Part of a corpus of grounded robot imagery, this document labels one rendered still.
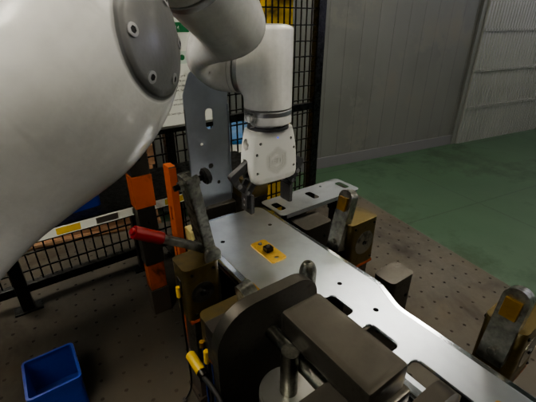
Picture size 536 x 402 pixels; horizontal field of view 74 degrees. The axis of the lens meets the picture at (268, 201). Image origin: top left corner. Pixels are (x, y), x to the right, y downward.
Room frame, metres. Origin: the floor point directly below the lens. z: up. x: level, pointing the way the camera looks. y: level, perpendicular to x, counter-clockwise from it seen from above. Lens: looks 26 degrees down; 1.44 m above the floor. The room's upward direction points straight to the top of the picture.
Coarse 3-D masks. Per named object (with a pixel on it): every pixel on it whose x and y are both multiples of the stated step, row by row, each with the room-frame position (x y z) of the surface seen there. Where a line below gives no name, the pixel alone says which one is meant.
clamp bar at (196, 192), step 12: (204, 168) 0.56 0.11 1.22; (180, 180) 0.54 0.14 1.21; (192, 180) 0.53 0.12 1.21; (204, 180) 0.56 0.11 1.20; (192, 192) 0.53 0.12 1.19; (192, 204) 0.53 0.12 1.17; (204, 204) 0.54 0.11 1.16; (192, 216) 0.54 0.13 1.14; (204, 216) 0.54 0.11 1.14; (192, 228) 0.56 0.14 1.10; (204, 228) 0.54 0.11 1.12; (204, 240) 0.54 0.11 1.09; (204, 252) 0.54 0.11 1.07
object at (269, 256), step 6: (264, 240) 0.68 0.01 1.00; (252, 246) 0.65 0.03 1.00; (258, 246) 0.65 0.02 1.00; (264, 246) 0.64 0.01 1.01; (270, 246) 0.64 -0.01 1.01; (258, 252) 0.63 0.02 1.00; (264, 252) 0.63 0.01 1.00; (270, 252) 0.63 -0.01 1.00; (276, 252) 0.63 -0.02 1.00; (270, 258) 0.61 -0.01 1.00; (276, 258) 0.61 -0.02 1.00; (282, 258) 0.61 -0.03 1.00
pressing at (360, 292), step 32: (224, 224) 0.75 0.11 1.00; (256, 224) 0.75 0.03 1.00; (288, 224) 0.76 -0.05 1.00; (224, 256) 0.62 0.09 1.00; (256, 256) 0.62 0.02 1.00; (288, 256) 0.62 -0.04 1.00; (320, 256) 0.62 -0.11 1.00; (320, 288) 0.52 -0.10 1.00; (352, 288) 0.52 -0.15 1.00; (384, 288) 0.52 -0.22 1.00; (384, 320) 0.44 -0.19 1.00; (416, 320) 0.44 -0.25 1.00; (416, 352) 0.38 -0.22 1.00; (448, 352) 0.38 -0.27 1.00; (416, 384) 0.32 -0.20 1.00; (448, 384) 0.33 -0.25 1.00; (480, 384) 0.32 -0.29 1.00; (512, 384) 0.33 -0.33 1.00
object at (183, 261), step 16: (176, 256) 0.55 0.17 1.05; (192, 256) 0.55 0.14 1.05; (176, 272) 0.53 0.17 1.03; (192, 272) 0.51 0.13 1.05; (208, 272) 0.53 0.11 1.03; (176, 288) 0.52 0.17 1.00; (192, 288) 0.51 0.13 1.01; (208, 288) 0.52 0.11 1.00; (192, 304) 0.50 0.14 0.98; (208, 304) 0.52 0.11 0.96; (192, 320) 0.50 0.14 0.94; (192, 336) 0.52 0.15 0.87; (192, 368) 0.53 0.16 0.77; (192, 384) 0.53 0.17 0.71
